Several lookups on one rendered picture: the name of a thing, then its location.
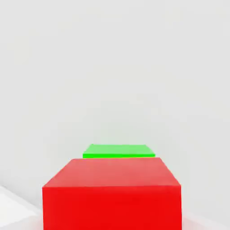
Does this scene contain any small red cube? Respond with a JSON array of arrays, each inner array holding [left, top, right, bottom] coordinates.
[[42, 157, 182, 230]]

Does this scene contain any small green cube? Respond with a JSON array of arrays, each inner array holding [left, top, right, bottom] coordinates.
[[82, 143, 156, 159]]

